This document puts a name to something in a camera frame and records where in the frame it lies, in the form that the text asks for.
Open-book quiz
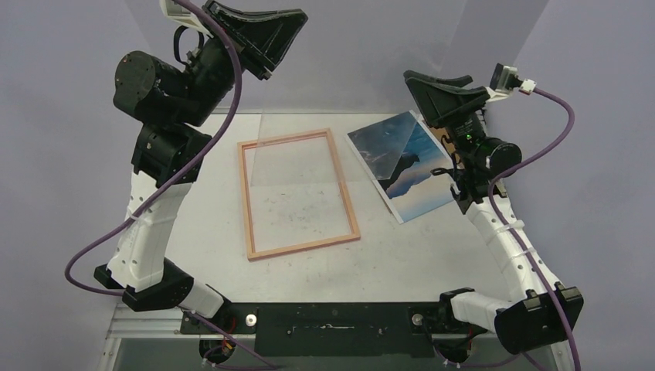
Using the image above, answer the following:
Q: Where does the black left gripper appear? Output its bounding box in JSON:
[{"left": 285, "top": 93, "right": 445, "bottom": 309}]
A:
[{"left": 175, "top": 0, "right": 307, "bottom": 127}]

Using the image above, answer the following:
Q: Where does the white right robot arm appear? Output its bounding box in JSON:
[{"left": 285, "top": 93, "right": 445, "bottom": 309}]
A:
[{"left": 403, "top": 65, "right": 584, "bottom": 355}]

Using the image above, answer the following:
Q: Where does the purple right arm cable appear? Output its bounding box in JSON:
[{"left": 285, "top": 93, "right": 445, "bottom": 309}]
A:
[{"left": 486, "top": 87, "right": 585, "bottom": 371}]

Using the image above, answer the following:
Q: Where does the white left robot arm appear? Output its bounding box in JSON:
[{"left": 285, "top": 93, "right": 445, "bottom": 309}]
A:
[{"left": 93, "top": 1, "right": 308, "bottom": 333}]

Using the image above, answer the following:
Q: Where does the pink wooden picture frame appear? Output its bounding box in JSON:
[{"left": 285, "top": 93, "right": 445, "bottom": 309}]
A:
[{"left": 237, "top": 139, "right": 361, "bottom": 262}]

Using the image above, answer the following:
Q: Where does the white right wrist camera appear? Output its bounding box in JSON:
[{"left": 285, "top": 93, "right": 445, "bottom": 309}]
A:
[{"left": 488, "top": 63, "right": 536, "bottom": 97}]

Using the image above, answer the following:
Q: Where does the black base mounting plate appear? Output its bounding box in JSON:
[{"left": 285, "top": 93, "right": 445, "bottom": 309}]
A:
[{"left": 180, "top": 301, "right": 485, "bottom": 358}]

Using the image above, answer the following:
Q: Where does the brown cardboard backing board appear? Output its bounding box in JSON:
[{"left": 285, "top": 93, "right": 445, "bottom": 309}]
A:
[{"left": 429, "top": 128, "right": 456, "bottom": 155}]

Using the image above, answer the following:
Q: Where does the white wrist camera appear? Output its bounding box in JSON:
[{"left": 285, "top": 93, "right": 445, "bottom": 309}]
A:
[
  {"left": 158, "top": 0, "right": 212, "bottom": 36},
  {"left": 488, "top": 63, "right": 536, "bottom": 97}
]

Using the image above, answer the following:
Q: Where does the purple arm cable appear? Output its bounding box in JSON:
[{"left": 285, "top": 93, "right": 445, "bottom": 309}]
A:
[
  {"left": 63, "top": 0, "right": 283, "bottom": 371},
  {"left": 486, "top": 87, "right": 585, "bottom": 371}
]

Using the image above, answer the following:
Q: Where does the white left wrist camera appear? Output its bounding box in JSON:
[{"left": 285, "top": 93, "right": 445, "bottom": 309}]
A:
[{"left": 158, "top": 0, "right": 212, "bottom": 36}]

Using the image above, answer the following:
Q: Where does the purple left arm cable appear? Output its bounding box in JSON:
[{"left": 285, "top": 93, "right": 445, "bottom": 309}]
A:
[{"left": 63, "top": 0, "right": 283, "bottom": 371}]

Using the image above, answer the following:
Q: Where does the aluminium front rail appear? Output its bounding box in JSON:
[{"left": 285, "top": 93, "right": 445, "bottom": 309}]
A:
[{"left": 106, "top": 301, "right": 568, "bottom": 340}]

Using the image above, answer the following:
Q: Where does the landscape photo print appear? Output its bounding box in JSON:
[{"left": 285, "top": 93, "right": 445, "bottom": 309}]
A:
[{"left": 345, "top": 111, "right": 453, "bottom": 223}]

